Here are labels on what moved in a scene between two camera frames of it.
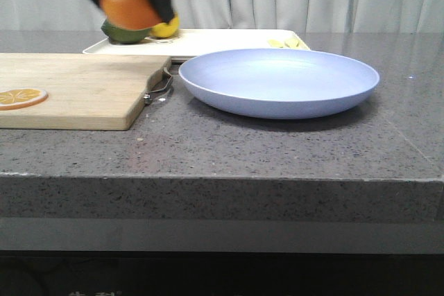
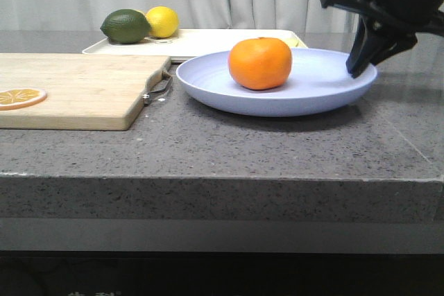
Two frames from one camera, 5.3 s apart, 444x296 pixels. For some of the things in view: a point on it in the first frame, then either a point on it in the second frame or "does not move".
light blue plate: x=270 y=83 does not move
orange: x=124 y=3 → x=260 y=63
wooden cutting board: x=85 y=91 does not move
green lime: x=124 y=35 does not move
